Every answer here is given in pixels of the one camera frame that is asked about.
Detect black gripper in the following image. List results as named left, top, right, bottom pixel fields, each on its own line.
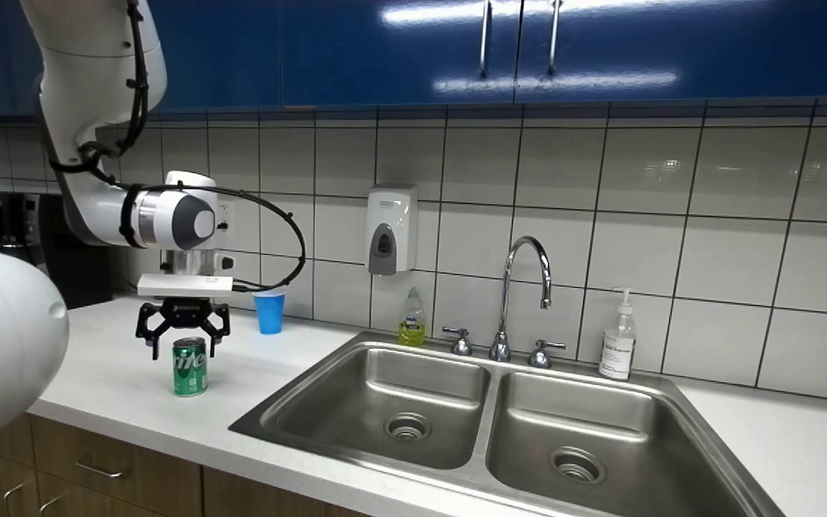
left=134, top=299, right=230, bottom=362

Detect stainless steel double sink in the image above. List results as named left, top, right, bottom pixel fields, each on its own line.
left=231, top=337, right=784, bottom=517

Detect wooden lower cabinets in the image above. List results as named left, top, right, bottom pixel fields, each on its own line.
left=0, top=418, right=359, bottom=517

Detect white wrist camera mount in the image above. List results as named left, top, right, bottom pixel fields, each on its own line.
left=134, top=274, right=231, bottom=299

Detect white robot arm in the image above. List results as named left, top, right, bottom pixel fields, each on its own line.
left=19, top=0, right=217, bottom=254

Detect black coffee maker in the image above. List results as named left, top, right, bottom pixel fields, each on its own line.
left=0, top=194, right=111, bottom=309

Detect white wall soap dispenser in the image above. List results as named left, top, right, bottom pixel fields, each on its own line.
left=363, top=187, right=416, bottom=277

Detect white pump soap bottle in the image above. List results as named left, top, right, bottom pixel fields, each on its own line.
left=597, top=293, right=638, bottom=379

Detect blue plastic cup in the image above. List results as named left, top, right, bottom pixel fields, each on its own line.
left=251, top=290, right=284, bottom=337

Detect left faucet handle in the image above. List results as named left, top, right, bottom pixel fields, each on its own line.
left=442, top=329, right=474, bottom=356

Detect blue upper cabinets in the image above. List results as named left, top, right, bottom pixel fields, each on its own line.
left=0, top=0, right=827, bottom=122

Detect yellow dish soap bottle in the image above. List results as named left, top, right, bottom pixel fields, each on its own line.
left=396, top=287, right=428, bottom=345

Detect right faucet handle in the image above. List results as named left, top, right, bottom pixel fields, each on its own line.
left=524, top=339, right=564, bottom=369

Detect wall outlet with cord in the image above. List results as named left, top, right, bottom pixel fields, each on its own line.
left=211, top=254, right=234, bottom=277

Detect faucet handle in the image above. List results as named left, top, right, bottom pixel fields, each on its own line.
left=442, top=329, right=474, bottom=356
left=524, top=339, right=564, bottom=369

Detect green soda can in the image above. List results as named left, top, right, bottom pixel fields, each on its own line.
left=171, top=339, right=207, bottom=396

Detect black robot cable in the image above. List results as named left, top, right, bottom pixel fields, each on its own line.
left=49, top=0, right=310, bottom=293

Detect chrome gooseneck faucet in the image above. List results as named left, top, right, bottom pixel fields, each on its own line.
left=487, top=235, right=554, bottom=362

